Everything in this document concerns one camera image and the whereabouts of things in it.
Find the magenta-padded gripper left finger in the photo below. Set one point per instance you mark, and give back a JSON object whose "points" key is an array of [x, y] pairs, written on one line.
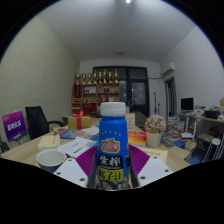
{"points": [[70, 171]]}

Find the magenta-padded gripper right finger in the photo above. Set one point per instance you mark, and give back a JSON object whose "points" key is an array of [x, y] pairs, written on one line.
{"points": [[155, 170]]}

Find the blue drink bottle white cap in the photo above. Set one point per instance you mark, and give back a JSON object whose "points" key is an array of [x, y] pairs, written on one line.
{"points": [[113, 150]]}

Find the wide beige notebook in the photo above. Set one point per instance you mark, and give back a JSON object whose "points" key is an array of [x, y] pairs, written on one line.
{"points": [[156, 153]]}

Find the black mug white inside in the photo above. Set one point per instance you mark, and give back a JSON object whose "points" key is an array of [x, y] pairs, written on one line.
{"points": [[50, 161]]}

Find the white paper sheet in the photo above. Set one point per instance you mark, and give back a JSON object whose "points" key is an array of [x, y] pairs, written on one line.
{"points": [[76, 145]]}

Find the small beige notebook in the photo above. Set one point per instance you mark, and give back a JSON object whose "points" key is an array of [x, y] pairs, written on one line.
{"points": [[48, 142]]}

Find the orange book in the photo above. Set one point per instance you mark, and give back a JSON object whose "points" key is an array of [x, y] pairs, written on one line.
{"points": [[137, 137]]}

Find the pink flowers in white pot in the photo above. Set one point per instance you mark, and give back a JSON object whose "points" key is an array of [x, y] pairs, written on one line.
{"points": [[155, 125]]}

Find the pile of books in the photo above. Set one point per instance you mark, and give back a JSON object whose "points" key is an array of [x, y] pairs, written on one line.
{"points": [[175, 128]]}

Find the yellow gift box red ribbon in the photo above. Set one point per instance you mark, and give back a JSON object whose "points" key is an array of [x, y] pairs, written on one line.
{"points": [[74, 123]]}

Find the small standing orange-white box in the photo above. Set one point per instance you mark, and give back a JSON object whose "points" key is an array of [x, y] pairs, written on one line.
{"points": [[130, 121]]}

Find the black office chair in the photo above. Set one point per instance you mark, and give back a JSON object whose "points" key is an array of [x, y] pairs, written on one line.
{"points": [[36, 121]]}

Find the white round stool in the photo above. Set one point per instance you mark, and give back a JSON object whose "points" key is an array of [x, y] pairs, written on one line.
{"points": [[215, 143]]}

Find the purple sign board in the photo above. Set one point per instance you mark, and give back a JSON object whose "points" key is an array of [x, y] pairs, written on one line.
{"points": [[14, 126]]}

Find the wooden side desk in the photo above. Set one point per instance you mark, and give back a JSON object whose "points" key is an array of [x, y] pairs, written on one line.
{"points": [[208, 120]]}

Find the black computer monitor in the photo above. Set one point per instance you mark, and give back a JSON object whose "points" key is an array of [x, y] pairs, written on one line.
{"points": [[187, 104]]}

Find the wooden shelf unit with trophies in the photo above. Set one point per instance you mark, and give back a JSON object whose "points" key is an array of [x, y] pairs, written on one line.
{"points": [[96, 96]]}

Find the dark glass door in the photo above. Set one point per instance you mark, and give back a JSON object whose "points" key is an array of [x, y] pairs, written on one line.
{"points": [[136, 90]]}

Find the ceiling light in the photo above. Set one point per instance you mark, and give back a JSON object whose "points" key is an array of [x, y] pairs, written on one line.
{"points": [[128, 1]]}

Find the white wall air conditioner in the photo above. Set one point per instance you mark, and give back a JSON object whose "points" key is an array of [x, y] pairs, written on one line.
{"points": [[168, 70]]}

